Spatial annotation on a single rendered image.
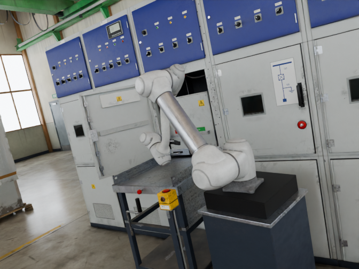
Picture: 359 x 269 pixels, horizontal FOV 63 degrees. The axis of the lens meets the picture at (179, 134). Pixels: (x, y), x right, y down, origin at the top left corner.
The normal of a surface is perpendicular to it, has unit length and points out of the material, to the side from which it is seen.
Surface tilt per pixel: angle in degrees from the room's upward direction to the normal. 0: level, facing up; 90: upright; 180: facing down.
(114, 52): 90
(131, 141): 90
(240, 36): 90
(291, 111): 90
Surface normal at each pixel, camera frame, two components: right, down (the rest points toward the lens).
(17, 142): 0.81, -0.08
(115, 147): 0.47, 0.03
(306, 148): -0.56, 0.23
